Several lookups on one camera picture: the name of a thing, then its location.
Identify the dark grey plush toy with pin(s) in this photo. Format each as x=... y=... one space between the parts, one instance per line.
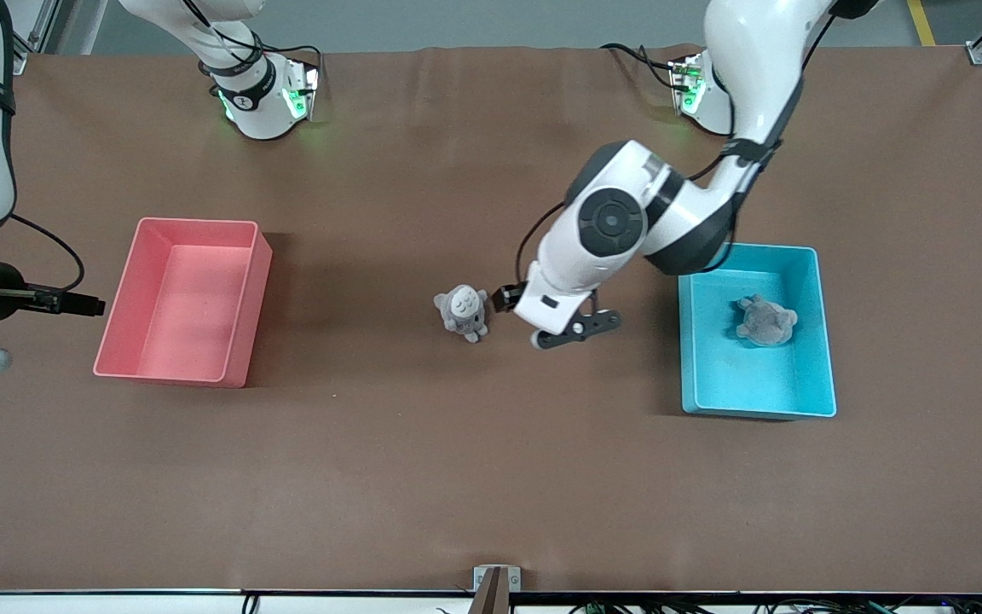
x=765 y=322

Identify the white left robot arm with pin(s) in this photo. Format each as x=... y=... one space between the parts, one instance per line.
x=755 y=51

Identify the pink plastic box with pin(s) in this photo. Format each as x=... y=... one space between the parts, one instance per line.
x=184 y=341

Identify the blue plastic box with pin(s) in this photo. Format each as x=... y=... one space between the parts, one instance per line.
x=755 y=384

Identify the brown table cover sheet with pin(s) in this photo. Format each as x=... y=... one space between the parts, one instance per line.
x=491 y=469

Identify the metal table edge bracket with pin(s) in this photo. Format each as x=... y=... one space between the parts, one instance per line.
x=512 y=580

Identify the white table edge rail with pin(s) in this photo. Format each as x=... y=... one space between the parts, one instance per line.
x=116 y=604

